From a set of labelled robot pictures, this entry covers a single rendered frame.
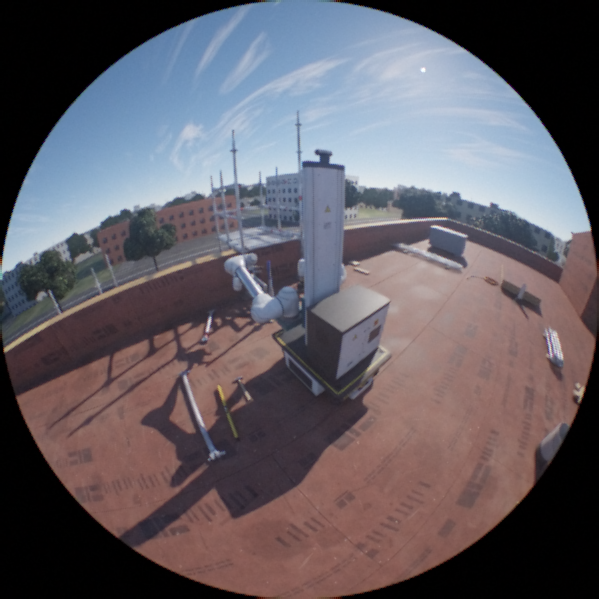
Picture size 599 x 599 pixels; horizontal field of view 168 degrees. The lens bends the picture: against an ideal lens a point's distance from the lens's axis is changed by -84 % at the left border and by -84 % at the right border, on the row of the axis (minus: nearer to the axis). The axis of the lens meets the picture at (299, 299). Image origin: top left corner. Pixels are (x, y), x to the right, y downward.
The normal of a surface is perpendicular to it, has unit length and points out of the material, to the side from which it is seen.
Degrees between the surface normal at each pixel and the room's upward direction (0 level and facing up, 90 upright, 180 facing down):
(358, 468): 0
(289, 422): 0
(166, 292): 90
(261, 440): 0
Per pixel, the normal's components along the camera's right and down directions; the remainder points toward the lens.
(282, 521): -0.03, -0.85
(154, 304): 0.59, 0.40
